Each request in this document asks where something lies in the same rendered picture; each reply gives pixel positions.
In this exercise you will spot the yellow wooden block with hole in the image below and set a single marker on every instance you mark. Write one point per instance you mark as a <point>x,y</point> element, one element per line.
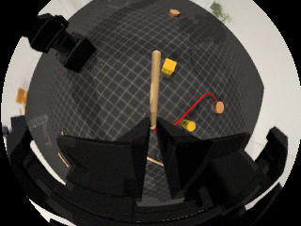
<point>169,66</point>

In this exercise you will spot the red string with wooden stick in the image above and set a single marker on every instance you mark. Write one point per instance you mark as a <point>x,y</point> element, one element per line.
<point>155,74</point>

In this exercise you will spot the round wooden disc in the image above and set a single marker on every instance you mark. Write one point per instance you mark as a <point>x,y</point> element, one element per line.
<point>174,12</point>

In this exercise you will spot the round wooden button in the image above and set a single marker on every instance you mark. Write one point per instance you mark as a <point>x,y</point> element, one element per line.
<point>218,107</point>

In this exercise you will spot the yellow cylinder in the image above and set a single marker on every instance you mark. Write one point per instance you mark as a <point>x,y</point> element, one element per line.
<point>188,125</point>

